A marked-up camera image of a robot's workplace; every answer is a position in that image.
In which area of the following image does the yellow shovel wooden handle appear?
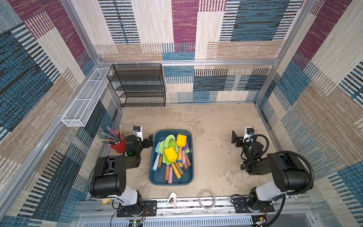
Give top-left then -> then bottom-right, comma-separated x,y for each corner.
164,147 -> 183,179

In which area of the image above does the green shovel yellow handle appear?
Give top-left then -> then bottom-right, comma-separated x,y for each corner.
163,153 -> 182,179

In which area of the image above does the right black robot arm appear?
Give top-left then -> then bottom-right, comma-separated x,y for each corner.
230,127 -> 315,213

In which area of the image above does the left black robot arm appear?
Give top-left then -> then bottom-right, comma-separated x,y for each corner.
88,134 -> 154,217

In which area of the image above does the light blue shovel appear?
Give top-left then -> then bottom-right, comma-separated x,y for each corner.
152,142 -> 161,171

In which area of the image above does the teal plastic storage box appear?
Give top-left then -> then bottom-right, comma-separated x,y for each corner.
149,130 -> 195,186

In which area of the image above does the red pencil cup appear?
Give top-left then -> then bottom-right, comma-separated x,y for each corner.
111,137 -> 127,154

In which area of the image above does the pink white small device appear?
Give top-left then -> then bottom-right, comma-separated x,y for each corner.
167,192 -> 177,209

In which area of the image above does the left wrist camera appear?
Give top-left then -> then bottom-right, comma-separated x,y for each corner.
133,125 -> 144,141

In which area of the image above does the purple shovel long pink handle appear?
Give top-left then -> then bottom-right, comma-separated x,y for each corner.
168,165 -> 173,184

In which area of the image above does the black wire shelf rack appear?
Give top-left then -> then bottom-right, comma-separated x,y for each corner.
108,63 -> 166,108

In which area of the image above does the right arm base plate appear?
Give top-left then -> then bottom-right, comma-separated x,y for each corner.
232,197 -> 275,213

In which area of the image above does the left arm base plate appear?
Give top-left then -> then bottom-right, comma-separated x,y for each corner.
116,200 -> 157,218

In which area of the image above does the white wire mesh basket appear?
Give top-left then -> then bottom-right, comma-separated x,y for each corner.
61,68 -> 110,127

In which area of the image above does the white cable coil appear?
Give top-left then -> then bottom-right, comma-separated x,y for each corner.
198,189 -> 216,211

